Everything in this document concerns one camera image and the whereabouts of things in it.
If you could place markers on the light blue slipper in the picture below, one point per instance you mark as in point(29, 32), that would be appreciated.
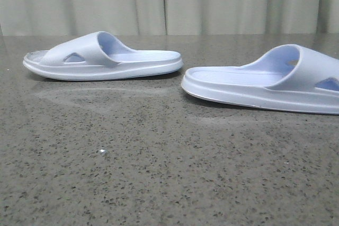
point(286, 78)
point(100, 56)

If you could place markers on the beige pleated curtain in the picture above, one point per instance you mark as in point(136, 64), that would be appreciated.
point(172, 17)

